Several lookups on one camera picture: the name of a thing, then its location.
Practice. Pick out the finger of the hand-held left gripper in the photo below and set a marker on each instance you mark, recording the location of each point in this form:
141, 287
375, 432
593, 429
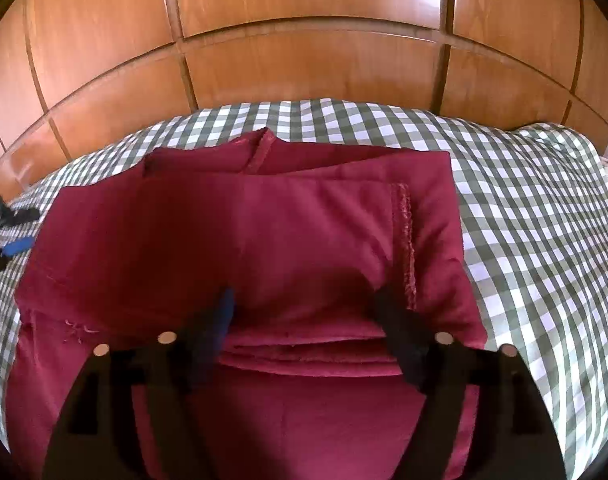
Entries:
19, 248
26, 215

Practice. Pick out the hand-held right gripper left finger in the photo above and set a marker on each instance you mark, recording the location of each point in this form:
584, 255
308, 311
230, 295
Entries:
219, 320

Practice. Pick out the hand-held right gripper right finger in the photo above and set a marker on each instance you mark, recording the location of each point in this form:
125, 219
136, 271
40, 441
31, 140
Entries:
403, 340

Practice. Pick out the dark red garment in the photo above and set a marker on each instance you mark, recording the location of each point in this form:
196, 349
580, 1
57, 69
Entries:
284, 235

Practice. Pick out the green white checked bedspread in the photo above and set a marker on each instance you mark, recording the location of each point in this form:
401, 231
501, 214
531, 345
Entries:
533, 235

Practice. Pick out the wooden panelled headboard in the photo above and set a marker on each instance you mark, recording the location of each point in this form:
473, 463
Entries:
309, 60

